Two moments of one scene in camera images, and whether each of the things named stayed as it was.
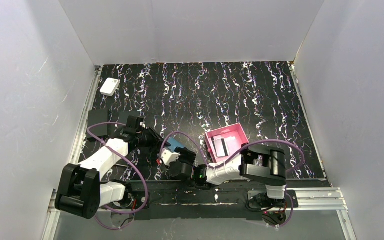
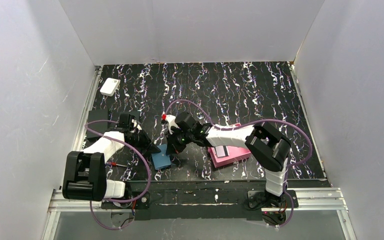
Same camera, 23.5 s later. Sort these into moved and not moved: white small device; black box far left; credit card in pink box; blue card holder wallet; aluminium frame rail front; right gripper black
Moved: blue card holder wallet; right gripper black
Not moved: aluminium frame rail front; black box far left; white small device; credit card in pink box
